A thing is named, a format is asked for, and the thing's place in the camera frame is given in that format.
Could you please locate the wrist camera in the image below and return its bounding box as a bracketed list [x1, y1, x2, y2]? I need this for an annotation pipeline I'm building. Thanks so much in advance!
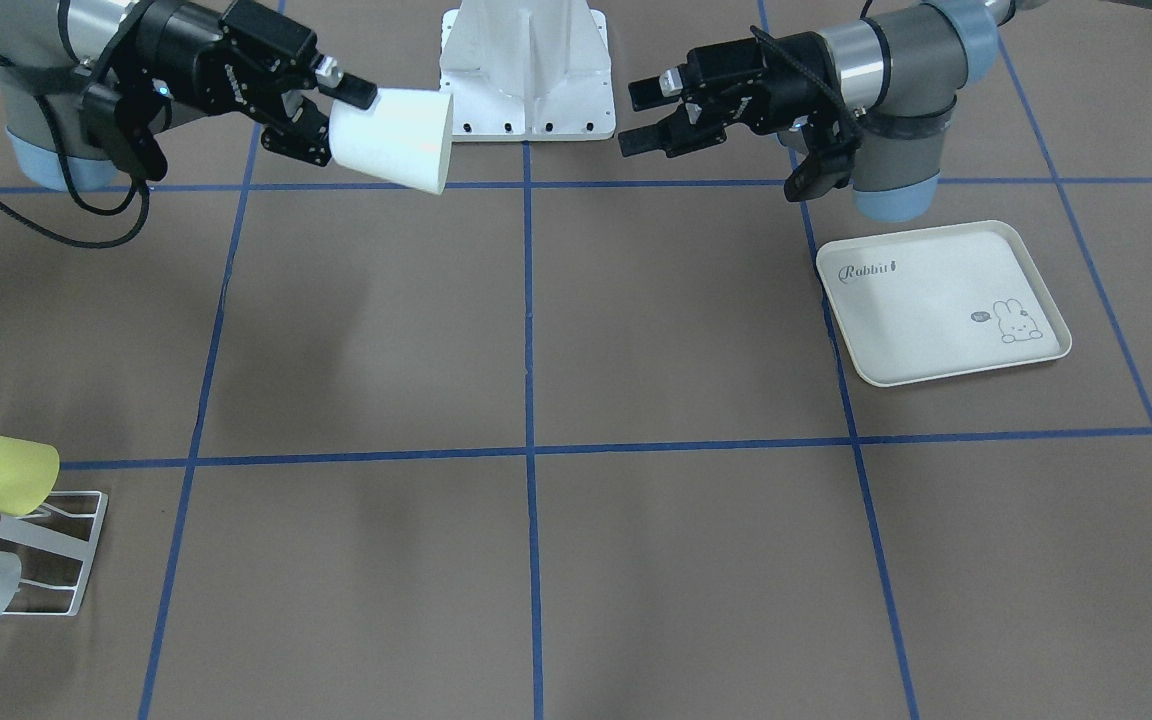
[783, 141, 859, 202]
[79, 85, 170, 181]

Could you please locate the white wire cup rack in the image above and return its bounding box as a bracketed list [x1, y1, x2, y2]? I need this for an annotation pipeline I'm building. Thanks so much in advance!
[0, 488, 109, 619]

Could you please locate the white plastic tray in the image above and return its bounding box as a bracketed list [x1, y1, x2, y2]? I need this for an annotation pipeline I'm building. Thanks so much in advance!
[814, 220, 1073, 387]

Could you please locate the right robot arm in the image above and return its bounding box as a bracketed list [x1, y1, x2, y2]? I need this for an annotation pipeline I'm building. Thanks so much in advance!
[0, 1, 378, 192]

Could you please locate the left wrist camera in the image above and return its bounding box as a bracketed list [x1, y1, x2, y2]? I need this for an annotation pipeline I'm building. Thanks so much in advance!
[783, 141, 859, 202]

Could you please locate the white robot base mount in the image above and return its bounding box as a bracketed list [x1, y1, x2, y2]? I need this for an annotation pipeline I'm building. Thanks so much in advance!
[439, 1, 616, 143]

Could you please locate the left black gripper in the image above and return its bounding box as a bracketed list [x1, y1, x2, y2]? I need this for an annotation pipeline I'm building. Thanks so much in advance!
[617, 31, 861, 158]

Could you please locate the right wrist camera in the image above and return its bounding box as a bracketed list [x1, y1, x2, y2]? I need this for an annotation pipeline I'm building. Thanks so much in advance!
[79, 85, 170, 181]

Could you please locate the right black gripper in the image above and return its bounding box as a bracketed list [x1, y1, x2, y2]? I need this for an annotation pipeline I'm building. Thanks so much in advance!
[81, 1, 379, 167]

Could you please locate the pale cream cup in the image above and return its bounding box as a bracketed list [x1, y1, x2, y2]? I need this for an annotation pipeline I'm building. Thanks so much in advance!
[328, 88, 454, 195]

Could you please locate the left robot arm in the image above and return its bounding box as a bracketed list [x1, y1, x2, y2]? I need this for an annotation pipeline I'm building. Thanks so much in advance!
[617, 1, 1036, 223]

